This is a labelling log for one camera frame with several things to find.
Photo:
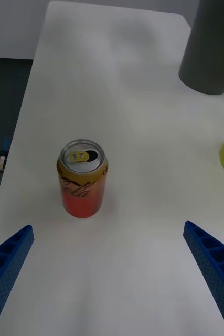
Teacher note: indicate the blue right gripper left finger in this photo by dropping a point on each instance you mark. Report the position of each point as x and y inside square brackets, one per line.
[4, 273]

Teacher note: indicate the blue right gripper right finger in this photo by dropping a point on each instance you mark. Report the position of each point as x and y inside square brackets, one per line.
[216, 267]

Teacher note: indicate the orange and red drink can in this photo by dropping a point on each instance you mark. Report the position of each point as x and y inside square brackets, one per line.
[80, 183]

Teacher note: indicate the grey plastic bin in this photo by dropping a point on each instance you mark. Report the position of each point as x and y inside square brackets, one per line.
[208, 47]

